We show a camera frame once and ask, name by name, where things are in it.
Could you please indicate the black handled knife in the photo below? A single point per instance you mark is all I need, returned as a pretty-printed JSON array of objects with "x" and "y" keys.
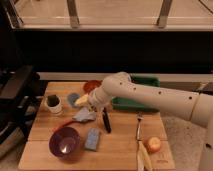
[{"x": 106, "y": 120}]

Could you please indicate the yellow banana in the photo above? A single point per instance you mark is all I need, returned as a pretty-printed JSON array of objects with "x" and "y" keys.
[{"x": 142, "y": 152}]

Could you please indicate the white cup with black object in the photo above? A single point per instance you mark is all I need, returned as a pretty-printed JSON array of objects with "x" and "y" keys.
[{"x": 53, "y": 104}]

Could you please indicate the blue sponge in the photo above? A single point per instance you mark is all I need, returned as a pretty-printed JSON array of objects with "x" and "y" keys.
[{"x": 92, "y": 139}]

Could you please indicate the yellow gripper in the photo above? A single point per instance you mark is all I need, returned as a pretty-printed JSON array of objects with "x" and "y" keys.
[{"x": 82, "y": 101}]

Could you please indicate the light blue towel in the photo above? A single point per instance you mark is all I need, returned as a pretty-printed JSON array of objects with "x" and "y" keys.
[{"x": 84, "y": 115}]

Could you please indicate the orange apple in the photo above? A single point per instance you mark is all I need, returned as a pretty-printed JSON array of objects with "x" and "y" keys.
[{"x": 153, "y": 144}]

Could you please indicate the red spoon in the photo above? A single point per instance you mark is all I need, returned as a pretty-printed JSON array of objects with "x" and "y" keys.
[{"x": 66, "y": 123}]

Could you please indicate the wooden cutting board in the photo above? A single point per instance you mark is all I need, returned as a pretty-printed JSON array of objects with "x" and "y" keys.
[{"x": 116, "y": 149}]

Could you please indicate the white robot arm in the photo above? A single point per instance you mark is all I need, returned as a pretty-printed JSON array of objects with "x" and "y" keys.
[{"x": 190, "y": 106}]

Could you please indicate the red bowl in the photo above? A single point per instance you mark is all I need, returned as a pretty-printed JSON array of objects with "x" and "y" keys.
[{"x": 91, "y": 85}]

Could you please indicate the blue plastic cup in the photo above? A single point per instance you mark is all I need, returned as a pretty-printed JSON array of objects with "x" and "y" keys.
[{"x": 71, "y": 98}]

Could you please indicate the black chair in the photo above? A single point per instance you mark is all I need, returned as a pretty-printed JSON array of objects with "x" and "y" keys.
[{"x": 16, "y": 95}]

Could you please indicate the purple bowl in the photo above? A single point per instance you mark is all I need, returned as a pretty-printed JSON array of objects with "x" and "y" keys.
[{"x": 64, "y": 142}]

